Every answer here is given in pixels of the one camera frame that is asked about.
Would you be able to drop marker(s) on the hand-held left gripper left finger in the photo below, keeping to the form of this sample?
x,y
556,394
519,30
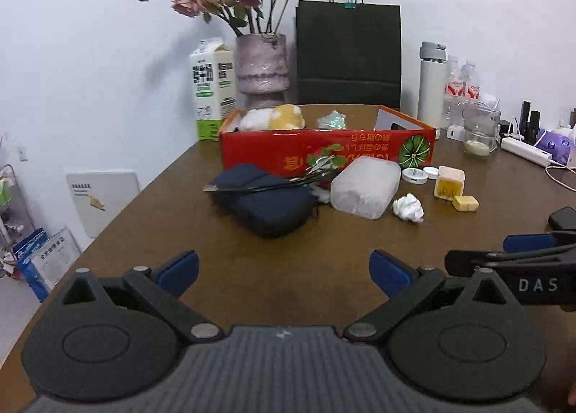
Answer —
x,y
180,272

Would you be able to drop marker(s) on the blue white boxes on floor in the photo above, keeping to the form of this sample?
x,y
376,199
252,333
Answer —
x,y
56,257

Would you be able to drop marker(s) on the white charger block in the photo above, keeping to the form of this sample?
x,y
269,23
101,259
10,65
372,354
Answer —
x,y
455,132

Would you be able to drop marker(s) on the dark navy zip pouch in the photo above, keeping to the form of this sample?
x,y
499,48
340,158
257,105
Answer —
x,y
265,210

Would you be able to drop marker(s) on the glass cup with candle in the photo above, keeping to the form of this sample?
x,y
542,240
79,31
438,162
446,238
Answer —
x,y
479,143

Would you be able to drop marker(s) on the white power strip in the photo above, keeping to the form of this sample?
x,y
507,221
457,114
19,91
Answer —
x,y
524,151

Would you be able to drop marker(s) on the white round lid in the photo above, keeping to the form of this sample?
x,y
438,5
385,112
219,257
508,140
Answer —
x,y
414,176

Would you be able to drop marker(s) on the white board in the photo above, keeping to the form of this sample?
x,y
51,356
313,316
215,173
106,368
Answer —
x,y
108,206

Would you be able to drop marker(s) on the black cosmetic bottle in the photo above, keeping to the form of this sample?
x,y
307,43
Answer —
x,y
534,125
525,118

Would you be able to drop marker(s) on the small white round case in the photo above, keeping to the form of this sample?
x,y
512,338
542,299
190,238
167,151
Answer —
x,y
432,172

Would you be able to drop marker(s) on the brown wooden desktop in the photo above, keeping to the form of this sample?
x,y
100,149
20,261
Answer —
x,y
292,269

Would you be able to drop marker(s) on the black plug adapter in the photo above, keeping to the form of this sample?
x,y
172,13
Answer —
x,y
507,128

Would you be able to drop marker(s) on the red and white wrapper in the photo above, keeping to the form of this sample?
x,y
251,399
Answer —
x,y
321,195

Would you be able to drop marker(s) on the white and yellow plush toy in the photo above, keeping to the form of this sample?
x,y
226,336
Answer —
x,y
279,118

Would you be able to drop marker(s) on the white thermos bottle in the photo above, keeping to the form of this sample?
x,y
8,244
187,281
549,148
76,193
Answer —
x,y
431,89

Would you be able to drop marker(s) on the pale green crumpled packet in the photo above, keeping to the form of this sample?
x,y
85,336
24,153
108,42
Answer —
x,y
332,120

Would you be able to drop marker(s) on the red cardboard box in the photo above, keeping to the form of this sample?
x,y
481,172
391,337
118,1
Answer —
x,y
270,152

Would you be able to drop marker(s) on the yellow toothpick box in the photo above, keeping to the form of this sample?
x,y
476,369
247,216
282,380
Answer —
x,y
450,183

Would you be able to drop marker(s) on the purple tissue pack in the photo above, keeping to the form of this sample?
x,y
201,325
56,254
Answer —
x,y
558,143

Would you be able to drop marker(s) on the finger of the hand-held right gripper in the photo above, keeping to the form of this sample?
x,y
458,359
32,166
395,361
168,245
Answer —
x,y
463,262
526,243

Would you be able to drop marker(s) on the yellow eraser block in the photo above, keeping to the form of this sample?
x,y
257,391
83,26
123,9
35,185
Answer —
x,y
465,203

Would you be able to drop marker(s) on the black paper bag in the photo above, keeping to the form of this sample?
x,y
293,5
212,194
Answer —
x,y
348,53

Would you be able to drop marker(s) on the white and green milk carton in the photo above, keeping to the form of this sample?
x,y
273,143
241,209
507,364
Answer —
x,y
209,93

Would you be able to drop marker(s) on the translucent plastic box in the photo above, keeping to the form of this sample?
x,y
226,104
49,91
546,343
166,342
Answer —
x,y
364,188

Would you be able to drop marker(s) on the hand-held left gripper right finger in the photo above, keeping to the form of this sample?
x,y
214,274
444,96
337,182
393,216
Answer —
x,y
388,272

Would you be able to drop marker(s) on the red label water bottle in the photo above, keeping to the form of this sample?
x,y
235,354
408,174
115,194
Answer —
x,y
471,85
453,85

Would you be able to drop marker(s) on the black rounded case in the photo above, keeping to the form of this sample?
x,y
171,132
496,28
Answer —
x,y
563,217

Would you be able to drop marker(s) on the mottled pink ceramic vase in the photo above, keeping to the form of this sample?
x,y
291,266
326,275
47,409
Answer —
x,y
261,66

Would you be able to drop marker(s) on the white tissue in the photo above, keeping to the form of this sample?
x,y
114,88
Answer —
x,y
408,208

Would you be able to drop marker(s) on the blue printed bag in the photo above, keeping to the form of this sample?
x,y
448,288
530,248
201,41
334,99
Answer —
x,y
24,260

